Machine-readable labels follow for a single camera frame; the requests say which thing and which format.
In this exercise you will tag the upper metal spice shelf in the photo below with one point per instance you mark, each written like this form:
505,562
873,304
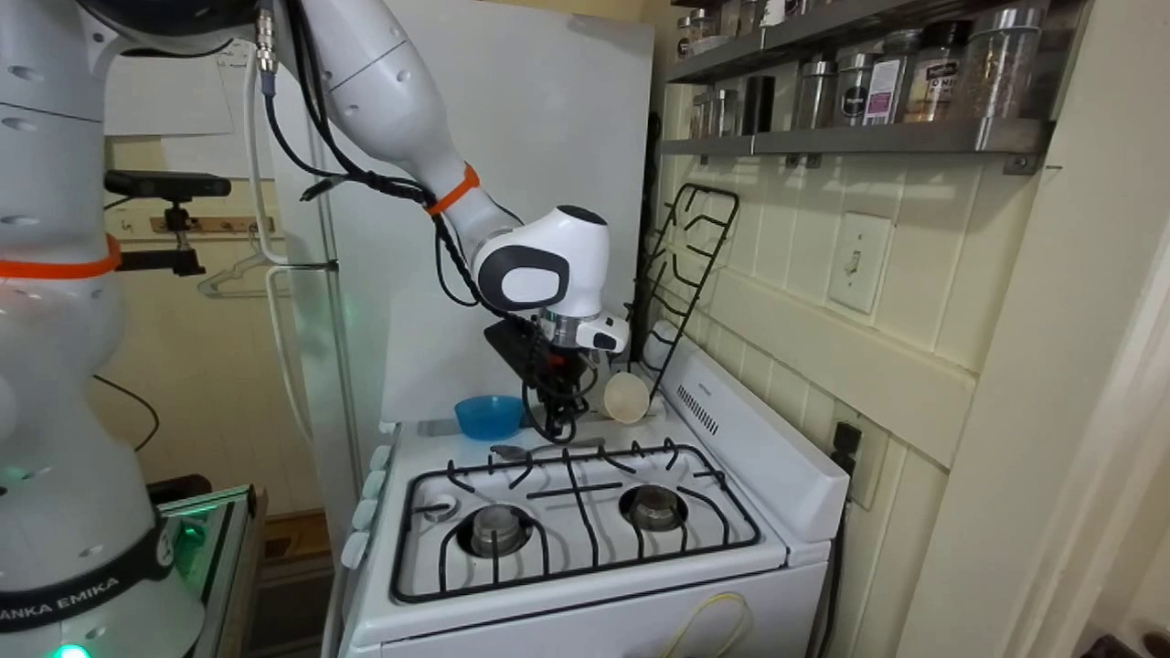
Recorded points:
825,28

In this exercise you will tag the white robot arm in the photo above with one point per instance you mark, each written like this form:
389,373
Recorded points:
84,557

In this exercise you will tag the black camera on tripod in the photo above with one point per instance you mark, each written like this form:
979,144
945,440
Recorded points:
175,187

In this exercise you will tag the black stove grate on burners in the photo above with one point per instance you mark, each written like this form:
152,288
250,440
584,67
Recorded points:
556,518

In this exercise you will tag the black leaning stove grate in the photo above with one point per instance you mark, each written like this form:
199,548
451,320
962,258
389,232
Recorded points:
682,258

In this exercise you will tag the blue plastic bowl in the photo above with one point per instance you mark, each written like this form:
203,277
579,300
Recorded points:
487,416

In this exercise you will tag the white refrigerator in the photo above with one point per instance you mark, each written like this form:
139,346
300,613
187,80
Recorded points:
373,312

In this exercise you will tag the small beige paper cup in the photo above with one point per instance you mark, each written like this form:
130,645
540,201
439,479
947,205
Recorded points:
628,400

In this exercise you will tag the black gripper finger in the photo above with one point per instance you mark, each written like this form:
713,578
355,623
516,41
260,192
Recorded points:
540,417
568,416

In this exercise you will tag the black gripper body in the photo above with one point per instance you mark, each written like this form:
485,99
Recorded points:
556,373

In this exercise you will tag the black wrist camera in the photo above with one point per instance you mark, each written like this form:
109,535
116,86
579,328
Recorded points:
523,349

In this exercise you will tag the lower metal spice shelf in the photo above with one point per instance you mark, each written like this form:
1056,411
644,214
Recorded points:
942,91

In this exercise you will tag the white gas stove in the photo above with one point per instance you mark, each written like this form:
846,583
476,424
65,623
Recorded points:
751,602

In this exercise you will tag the white wall light switch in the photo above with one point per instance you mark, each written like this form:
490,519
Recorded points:
857,260

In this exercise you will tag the metal spice shelf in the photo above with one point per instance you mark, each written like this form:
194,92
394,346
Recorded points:
942,91
825,28

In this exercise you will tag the wall power outlet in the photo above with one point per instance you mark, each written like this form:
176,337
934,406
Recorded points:
846,449

